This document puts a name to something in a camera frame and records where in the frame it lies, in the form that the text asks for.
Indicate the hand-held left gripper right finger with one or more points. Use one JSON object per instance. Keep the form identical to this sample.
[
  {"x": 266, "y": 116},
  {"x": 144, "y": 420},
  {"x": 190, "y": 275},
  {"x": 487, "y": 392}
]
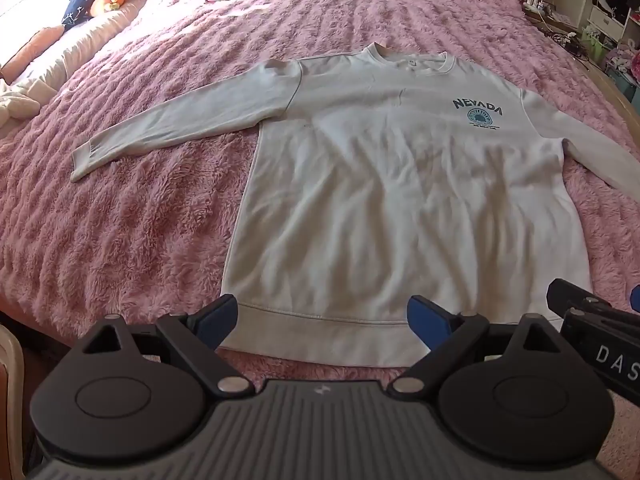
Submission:
[{"x": 425, "y": 322}]

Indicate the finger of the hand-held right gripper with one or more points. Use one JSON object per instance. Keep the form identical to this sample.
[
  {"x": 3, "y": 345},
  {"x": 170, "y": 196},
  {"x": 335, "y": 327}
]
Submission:
[
  {"x": 636, "y": 297},
  {"x": 575, "y": 300}
]

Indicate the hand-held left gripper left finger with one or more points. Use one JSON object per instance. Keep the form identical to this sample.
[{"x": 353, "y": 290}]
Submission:
[{"x": 217, "y": 320}]

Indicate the white printed sweatshirt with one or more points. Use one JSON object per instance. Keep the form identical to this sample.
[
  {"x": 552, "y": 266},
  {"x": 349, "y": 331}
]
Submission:
[{"x": 400, "y": 185}]

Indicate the pink fluffy blanket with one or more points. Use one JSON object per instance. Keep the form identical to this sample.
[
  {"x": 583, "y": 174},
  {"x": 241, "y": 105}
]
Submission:
[{"x": 150, "y": 210}]

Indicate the cream chair back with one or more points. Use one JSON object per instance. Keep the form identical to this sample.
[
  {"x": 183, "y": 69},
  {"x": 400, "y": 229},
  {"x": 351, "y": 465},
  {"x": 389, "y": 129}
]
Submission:
[{"x": 12, "y": 375}]

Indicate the green box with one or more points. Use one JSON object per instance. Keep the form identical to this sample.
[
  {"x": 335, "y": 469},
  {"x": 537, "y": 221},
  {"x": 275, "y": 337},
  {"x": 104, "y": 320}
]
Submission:
[{"x": 595, "y": 45}]

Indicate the white shelf unit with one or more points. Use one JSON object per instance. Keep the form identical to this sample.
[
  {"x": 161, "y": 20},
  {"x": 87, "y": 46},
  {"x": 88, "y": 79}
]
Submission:
[{"x": 607, "y": 17}]

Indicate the white plush cloth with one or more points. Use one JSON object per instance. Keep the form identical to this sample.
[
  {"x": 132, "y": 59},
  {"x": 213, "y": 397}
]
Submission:
[{"x": 20, "y": 102}]

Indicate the white power strip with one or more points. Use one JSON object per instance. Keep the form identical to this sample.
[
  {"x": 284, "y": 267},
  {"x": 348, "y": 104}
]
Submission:
[{"x": 539, "y": 7}]

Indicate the cream bedding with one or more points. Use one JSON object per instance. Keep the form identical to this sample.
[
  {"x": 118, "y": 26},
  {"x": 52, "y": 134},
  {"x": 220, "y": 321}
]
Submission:
[{"x": 85, "y": 40}]

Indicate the peach pillow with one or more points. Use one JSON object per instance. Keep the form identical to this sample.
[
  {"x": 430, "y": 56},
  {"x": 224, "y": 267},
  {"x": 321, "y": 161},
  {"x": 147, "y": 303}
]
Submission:
[{"x": 30, "y": 47}]

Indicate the orange plush toy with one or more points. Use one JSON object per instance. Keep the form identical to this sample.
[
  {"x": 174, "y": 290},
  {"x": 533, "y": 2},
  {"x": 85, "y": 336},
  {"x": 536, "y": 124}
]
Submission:
[{"x": 107, "y": 1}]

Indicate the wooden bed frame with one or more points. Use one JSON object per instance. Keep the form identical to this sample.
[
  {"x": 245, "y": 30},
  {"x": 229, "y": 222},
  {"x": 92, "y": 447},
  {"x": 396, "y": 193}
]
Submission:
[{"x": 612, "y": 87}]

